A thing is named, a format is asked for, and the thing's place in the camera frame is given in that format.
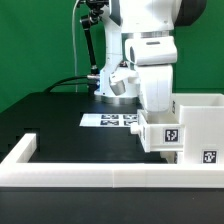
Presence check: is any white front drawer tray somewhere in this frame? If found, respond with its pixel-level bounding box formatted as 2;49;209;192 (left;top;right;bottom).
160;151;177;164

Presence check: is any white marker tag sheet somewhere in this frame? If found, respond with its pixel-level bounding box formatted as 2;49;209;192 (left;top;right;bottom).
80;113;137;127

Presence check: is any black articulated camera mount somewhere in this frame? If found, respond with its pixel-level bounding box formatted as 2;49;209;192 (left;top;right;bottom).
79;0;111;77

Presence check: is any white drawer cabinet box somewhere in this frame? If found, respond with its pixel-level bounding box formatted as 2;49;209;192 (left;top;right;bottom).
172;94;224;165

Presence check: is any white drawer tray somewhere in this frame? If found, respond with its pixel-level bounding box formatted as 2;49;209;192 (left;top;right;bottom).
160;151;177;164
130;110;185;153

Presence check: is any white fence frame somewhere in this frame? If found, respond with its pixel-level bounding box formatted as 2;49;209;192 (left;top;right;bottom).
0;133;224;188

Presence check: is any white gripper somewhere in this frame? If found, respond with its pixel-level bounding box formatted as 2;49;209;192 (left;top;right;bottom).
125;36;177;113

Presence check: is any white hanging cable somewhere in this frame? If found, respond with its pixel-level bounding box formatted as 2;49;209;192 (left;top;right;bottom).
71;0;83;93

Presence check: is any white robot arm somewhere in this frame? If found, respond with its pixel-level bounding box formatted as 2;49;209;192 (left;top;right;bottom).
98;0;207;113

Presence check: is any black base cable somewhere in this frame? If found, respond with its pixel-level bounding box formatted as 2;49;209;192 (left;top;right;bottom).
43;75;101;93

